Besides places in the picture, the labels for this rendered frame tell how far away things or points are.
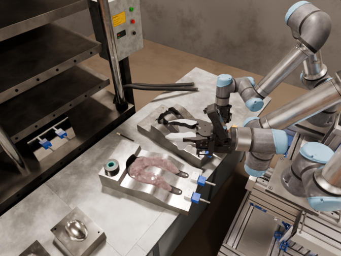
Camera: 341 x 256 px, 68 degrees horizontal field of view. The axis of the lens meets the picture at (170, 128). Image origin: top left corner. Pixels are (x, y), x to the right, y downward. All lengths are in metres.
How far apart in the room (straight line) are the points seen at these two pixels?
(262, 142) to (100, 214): 0.91
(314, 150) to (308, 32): 0.47
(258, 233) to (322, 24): 1.41
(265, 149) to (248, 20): 2.88
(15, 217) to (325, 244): 1.43
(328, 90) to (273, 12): 2.64
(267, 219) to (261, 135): 1.38
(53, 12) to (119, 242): 1.15
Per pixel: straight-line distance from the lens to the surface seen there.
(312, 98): 0.89
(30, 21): 1.42
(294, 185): 1.21
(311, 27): 1.22
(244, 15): 3.57
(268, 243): 2.04
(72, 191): 1.51
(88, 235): 1.29
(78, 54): 1.57
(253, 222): 2.07
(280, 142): 0.80
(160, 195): 1.31
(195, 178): 1.36
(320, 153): 1.11
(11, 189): 1.68
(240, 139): 0.77
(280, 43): 3.57
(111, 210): 1.39
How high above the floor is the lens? 2.02
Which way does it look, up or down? 46 degrees down
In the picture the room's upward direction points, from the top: straight up
